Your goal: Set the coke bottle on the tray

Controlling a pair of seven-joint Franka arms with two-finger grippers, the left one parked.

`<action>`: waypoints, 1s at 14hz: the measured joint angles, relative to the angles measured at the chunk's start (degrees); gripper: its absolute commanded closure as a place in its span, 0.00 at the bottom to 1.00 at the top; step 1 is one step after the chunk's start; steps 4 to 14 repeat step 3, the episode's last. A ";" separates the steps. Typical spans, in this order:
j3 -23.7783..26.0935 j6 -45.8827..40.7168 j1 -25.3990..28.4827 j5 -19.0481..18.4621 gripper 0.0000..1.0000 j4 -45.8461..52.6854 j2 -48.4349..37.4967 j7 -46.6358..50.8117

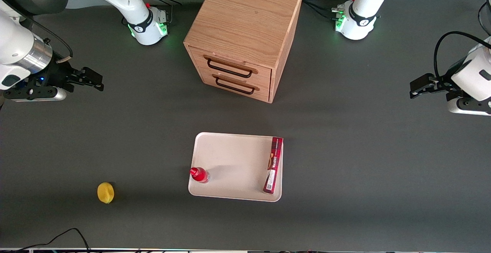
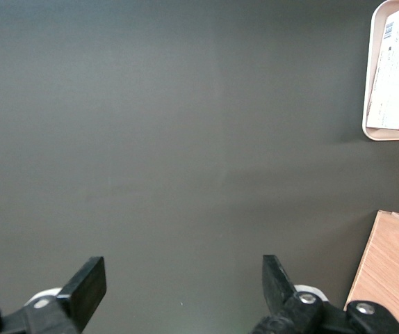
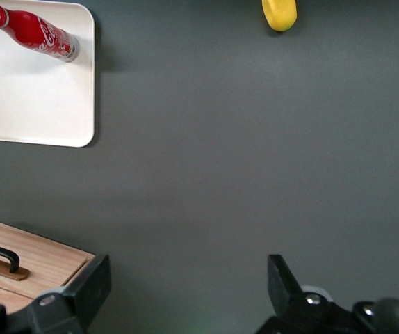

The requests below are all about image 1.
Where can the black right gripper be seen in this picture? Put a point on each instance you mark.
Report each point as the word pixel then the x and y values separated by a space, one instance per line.
pixel 58 74

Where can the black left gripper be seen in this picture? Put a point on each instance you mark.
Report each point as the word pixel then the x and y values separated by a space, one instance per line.
pixel 444 81

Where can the red coke bottle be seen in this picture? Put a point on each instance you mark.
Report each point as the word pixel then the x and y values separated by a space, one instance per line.
pixel 198 174

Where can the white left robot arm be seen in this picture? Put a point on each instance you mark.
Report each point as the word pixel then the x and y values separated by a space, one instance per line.
pixel 360 27

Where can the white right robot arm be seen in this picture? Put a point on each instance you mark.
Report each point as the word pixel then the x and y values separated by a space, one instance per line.
pixel 15 46

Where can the white rectangular tray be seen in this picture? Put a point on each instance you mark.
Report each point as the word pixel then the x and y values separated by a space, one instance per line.
pixel 234 161

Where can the yellow lemon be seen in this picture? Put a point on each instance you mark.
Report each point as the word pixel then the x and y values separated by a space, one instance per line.
pixel 105 193

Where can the wooden drawer front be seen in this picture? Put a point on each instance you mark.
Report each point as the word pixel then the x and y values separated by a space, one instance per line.
pixel 264 92
pixel 264 74

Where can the wooden drawer cabinet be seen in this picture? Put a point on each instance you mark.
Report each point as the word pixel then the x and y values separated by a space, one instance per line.
pixel 245 15

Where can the red tartan shortbread box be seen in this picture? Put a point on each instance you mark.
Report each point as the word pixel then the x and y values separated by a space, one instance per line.
pixel 273 165

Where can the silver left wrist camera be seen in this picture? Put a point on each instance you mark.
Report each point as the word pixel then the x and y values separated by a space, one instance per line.
pixel 470 108

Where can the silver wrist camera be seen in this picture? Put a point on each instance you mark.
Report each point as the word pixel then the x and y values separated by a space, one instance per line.
pixel 470 108
pixel 36 96

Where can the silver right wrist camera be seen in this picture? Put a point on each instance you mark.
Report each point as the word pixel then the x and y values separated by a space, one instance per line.
pixel 36 96

